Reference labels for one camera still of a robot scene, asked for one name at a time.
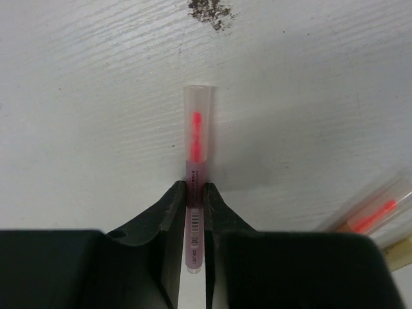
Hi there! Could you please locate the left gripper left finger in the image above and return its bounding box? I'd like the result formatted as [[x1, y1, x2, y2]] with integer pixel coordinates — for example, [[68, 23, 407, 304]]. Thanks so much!
[[1, 181, 186, 308]]

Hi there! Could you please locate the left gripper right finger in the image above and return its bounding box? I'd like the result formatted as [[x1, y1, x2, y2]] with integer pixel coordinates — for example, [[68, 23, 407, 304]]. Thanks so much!
[[203, 183, 404, 308]]

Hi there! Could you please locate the brown orange highlighter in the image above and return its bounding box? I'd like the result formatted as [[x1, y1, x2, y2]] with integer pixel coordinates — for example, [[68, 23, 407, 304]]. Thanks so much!
[[325, 176, 411, 235]]

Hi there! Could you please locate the purple pink highlighter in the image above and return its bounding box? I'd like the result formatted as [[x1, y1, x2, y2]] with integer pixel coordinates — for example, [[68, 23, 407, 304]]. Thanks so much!
[[183, 85, 212, 274]]

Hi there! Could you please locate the yellow highlighter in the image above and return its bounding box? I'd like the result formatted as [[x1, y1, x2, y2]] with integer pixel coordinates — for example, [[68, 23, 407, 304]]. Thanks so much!
[[383, 235, 412, 272]]

